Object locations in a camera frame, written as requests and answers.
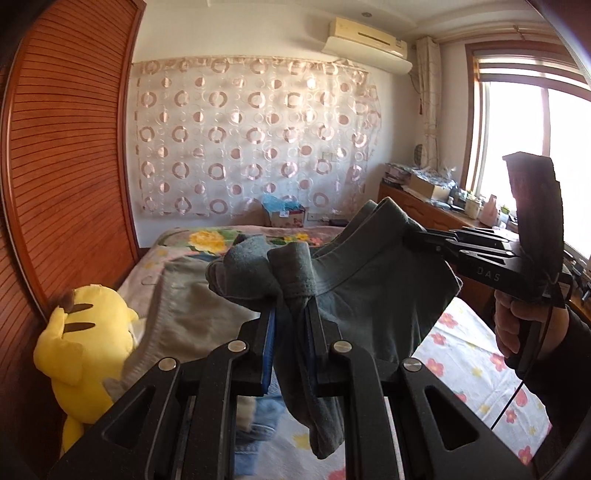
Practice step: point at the yellow plush toy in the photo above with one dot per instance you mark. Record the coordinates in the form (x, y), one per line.
(78, 350)

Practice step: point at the window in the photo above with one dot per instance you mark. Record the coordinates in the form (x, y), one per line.
(508, 129)

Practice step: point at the white floral bed sheet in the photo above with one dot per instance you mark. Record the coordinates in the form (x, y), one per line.
(461, 369)

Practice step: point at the pink bottle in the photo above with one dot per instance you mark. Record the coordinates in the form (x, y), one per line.
(490, 210)

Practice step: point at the cream jar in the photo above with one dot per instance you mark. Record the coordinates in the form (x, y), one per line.
(472, 207)

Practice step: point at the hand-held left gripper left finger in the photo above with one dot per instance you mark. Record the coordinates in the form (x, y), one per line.
(268, 364)

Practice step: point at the wooden cabinet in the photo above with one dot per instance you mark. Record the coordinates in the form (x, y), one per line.
(415, 207)

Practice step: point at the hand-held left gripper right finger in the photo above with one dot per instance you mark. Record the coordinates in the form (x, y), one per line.
(321, 350)

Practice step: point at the khaki pants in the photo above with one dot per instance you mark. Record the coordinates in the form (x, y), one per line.
(184, 295)

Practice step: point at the person's right hand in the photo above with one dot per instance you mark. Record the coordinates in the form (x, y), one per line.
(512, 323)

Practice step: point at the person's right forearm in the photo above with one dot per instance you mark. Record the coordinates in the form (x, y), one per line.
(568, 369)

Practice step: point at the small cardboard box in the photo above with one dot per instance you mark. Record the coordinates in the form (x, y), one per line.
(288, 218)

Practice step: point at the blue plastic bag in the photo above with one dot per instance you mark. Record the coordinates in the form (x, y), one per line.
(277, 204)

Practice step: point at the blue denim jeans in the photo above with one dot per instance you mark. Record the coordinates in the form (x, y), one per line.
(258, 429)

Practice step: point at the flat cardboard box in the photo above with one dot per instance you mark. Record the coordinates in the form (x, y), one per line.
(425, 187)

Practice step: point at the white air conditioner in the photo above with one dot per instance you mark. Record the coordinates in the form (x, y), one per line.
(367, 46)

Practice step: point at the wooden wardrobe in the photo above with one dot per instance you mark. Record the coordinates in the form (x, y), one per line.
(69, 138)

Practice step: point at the grey-green pants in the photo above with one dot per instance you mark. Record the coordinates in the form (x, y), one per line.
(369, 295)

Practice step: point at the stack of books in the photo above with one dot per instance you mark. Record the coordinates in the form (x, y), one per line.
(397, 173)

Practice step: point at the beige window curtain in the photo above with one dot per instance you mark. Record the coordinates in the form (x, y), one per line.
(429, 101)

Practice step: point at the sheer circle-patterned curtain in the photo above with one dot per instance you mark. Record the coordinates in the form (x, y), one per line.
(254, 134)

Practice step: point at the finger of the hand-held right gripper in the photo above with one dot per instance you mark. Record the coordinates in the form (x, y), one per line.
(480, 253)
(475, 234)

